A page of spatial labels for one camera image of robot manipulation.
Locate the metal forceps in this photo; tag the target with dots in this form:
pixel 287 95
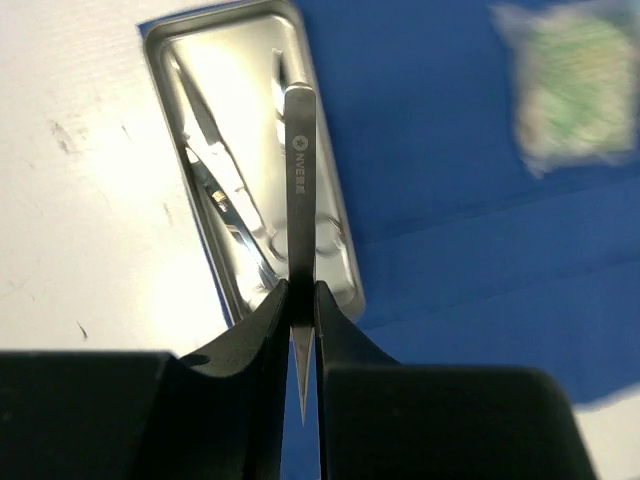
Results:
pixel 329 234

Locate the metal instrument tray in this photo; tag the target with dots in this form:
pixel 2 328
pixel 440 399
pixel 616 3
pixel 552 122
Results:
pixel 222 74

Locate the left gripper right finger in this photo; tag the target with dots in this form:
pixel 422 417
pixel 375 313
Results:
pixel 381 419

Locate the green printed glove packet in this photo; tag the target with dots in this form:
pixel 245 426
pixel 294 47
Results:
pixel 575 70

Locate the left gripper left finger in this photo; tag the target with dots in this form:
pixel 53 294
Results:
pixel 214 414

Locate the blue surgical cloth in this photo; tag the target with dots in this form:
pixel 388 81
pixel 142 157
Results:
pixel 465 257

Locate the metal scissors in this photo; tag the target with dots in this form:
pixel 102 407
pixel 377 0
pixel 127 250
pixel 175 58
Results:
pixel 216 169

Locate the metal pointed tweezers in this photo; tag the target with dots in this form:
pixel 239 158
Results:
pixel 300 200

